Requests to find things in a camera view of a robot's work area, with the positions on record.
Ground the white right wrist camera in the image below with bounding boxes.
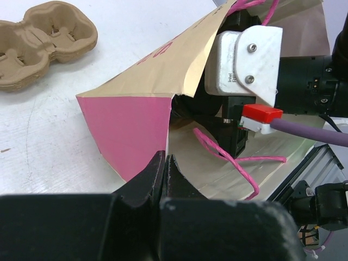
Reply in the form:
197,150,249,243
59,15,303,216
204,26,283,107

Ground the aluminium frame rail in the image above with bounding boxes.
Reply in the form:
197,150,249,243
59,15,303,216
268,145,347,202

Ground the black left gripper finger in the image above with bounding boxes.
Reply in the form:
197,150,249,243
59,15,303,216
113,151,165,209

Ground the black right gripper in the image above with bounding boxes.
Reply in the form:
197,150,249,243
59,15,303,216
163,9,261,200

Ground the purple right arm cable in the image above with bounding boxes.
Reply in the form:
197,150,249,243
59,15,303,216
239,104,348,149

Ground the pink and cream paper bag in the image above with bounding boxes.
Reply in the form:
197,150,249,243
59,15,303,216
77,1,314,200

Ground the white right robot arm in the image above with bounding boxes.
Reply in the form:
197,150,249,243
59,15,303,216
169,10,347,198

